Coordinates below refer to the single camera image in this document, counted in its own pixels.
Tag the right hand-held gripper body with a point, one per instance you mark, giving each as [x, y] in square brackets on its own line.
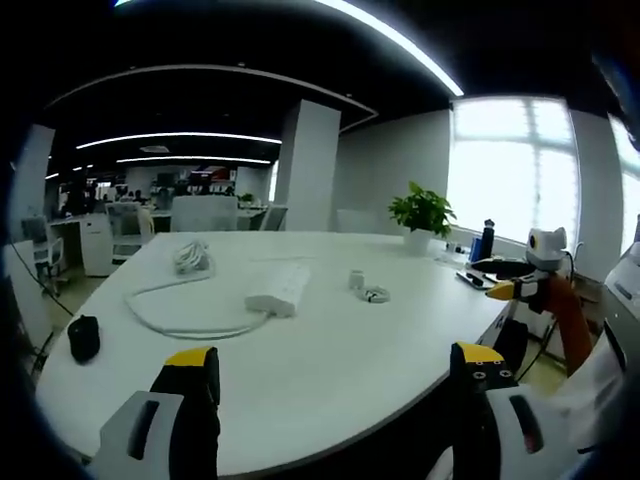
[547, 250]

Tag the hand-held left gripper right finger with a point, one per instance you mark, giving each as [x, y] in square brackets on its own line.
[505, 430]

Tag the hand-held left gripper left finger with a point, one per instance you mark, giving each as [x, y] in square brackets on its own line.
[150, 440]

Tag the white charger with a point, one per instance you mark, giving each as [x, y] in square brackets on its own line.
[357, 280]

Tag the white power strip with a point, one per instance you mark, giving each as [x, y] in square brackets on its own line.
[282, 290]

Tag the white desk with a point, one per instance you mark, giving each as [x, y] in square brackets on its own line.
[320, 360]

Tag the ceiling light strip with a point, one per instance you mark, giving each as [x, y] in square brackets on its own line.
[400, 37]

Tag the black tray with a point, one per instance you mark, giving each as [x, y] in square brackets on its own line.
[500, 267]

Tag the dark blue water bottle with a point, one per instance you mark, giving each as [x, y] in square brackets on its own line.
[488, 242]

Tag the blue box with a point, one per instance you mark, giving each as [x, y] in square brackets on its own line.
[476, 248]

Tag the black office chair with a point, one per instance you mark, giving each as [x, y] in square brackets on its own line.
[511, 347]

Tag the white appliance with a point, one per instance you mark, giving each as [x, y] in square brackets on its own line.
[625, 280]

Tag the large window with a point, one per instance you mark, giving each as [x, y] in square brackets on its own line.
[510, 170]

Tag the green potted plant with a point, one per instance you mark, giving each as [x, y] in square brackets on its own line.
[422, 210]

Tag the black computer mouse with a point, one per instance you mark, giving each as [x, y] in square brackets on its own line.
[83, 340]

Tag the white drawer cabinet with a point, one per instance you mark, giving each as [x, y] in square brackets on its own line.
[97, 245]

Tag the grey office chair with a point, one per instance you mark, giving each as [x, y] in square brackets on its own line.
[42, 245]

